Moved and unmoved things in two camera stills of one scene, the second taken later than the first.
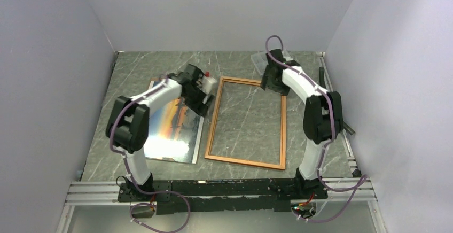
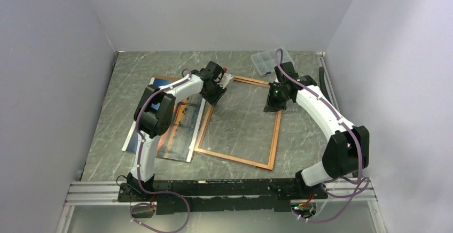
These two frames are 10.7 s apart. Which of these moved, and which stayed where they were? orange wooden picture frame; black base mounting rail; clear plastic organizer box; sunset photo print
Moved: orange wooden picture frame
Stayed: sunset photo print; clear plastic organizer box; black base mounting rail
